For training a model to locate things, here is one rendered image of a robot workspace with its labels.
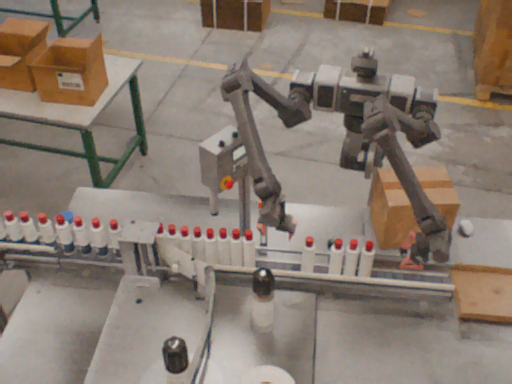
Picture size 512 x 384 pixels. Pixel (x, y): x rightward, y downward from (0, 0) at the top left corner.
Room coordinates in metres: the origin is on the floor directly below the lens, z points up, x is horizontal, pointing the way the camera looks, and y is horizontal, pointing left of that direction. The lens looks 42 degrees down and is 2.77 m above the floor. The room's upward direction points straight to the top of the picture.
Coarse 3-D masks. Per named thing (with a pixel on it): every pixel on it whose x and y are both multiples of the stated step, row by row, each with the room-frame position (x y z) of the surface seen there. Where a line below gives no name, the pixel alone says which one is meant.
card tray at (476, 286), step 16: (464, 272) 1.65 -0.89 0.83; (480, 272) 1.65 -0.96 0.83; (496, 272) 1.65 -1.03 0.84; (464, 288) 1.57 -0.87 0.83; (480, 288) 1.57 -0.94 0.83; (496, 288) 1.57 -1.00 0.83; (464, 304) 1.48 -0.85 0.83; (480, 304) 1.49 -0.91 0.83; (496, 304) 1.49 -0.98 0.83; (496, 320) 1.40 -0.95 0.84
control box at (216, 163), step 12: (228, 132) 1.78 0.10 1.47; (204, 144) 1.71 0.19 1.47; (216, 144) 1.71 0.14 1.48; (228, 144) 1.71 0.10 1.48; (204, 156) 1.69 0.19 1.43; (216, 156) 1.65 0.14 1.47; (228, 156) 1.68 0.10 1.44; (204, 168) 1.69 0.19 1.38; (216, 168) 1.65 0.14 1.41; (228, 168) 1.68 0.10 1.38; (240, 168) 1.73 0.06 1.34; (204, 180) 1.69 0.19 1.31; (216, 180) 1.65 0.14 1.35; (228, 180) 1.68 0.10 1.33
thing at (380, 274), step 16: (64, 256) 1.70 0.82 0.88; (80, 256) 1.70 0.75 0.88; (96, 256) 1.70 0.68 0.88; (112, 256) 1.70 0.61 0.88; (224, 272) 1.61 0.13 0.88; (240, 272) 1.61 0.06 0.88; (320, 272) 1.61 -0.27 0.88; (384, 272) 1.61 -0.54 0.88; (400, 272) 1.61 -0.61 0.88; (416, 288) 1.53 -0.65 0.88; (432, 288) 1.53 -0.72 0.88
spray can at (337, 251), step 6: (336, 240) 1.60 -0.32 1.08; (342, 240) 1.60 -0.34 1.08; (336, 246) 1.59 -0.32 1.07; (342, 246) 1.60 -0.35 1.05; (336, 252) 1.58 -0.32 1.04; (342, 252) 1.58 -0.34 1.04; (330, 258) 1.59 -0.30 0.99; (336, 258) 1.57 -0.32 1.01; (342, 258) 1.58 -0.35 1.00; (330, 264) 1.59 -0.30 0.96; (336, 264) 1.57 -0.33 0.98; (330, 270) 1.58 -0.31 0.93; (336, 270) 1.57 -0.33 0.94
